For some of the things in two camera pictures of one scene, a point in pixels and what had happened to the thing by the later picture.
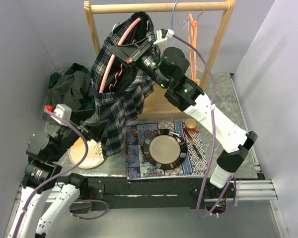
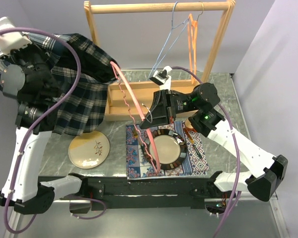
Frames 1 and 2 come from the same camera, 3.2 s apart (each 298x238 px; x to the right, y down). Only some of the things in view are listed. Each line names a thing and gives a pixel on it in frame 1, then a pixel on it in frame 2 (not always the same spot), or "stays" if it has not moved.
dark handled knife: (192, 142) stays
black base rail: (108, 194) stays
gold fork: (135, 134) stays
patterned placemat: (138, 167) stays
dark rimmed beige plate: (164, 149) stays
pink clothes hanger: (112, 56) -> (137, 101)
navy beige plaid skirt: (120, 89) -> (84, 110)
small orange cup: (191, 124) stays
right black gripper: (129, 52) -> (163, 105)
